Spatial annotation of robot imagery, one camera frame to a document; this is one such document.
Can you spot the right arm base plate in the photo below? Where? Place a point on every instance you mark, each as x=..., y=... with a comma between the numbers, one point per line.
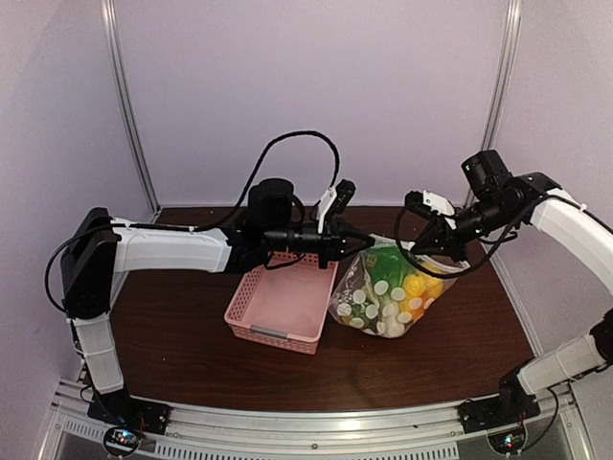
x=494, y=412

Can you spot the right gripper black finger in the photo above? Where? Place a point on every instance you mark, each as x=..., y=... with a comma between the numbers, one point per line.
x=431, y=238
x=455, y=253

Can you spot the left circuit board with LEDs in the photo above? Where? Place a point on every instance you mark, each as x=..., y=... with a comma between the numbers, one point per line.
x=122, y=441

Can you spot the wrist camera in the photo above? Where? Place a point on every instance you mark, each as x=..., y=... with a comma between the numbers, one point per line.
x=333, y=202
x=428, y=205

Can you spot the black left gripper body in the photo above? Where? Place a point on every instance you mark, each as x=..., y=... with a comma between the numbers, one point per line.
x=329, y=240

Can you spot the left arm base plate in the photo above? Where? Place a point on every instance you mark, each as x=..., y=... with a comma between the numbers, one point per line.
x=119, y=408

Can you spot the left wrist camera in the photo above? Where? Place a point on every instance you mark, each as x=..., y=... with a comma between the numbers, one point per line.
x=333, y=202

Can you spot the circuit board with leds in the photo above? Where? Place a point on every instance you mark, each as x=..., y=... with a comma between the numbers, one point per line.
x=508, y=442
x=122, y=441

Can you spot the clear zip top bag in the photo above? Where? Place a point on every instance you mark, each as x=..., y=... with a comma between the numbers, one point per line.
x=355, y=304

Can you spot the right circuit board with LEDs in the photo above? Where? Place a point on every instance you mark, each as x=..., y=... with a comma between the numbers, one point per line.
x=508, y=442

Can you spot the left aluminium corner post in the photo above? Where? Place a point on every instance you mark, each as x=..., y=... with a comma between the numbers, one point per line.
x=112, y=34

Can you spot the pink perforated plastic basket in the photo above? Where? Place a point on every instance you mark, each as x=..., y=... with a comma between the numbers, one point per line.
x=284, y=308

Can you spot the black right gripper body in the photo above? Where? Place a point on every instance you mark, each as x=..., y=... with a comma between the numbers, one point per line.
x=451, y=238

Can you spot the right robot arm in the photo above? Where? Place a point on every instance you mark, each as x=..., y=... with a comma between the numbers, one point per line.
x=555, y=296

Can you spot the front aluminium frame rail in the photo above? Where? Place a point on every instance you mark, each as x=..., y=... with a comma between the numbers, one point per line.
x=432, y=431

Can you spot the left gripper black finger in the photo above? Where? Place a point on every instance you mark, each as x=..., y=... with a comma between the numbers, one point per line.
x=349, y=231
x=352, y=248

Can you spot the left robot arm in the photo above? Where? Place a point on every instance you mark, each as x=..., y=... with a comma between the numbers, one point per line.
x=104, y=246

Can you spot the right aluminium corner post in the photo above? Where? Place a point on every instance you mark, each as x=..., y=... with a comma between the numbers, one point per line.
x=507, y=55

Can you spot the yellow lemon toy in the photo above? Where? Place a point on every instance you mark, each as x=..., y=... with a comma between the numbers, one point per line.
x=422, y=285

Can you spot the aluminium corner post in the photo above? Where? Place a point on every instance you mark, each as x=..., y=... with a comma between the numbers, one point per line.
x=507, y=55
x=112, y=34

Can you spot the green bok choy toy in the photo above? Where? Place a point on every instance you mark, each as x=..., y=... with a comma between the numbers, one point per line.
x=386, y=267

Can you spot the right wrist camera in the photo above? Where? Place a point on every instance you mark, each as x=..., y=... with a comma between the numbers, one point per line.
x=428, y=205

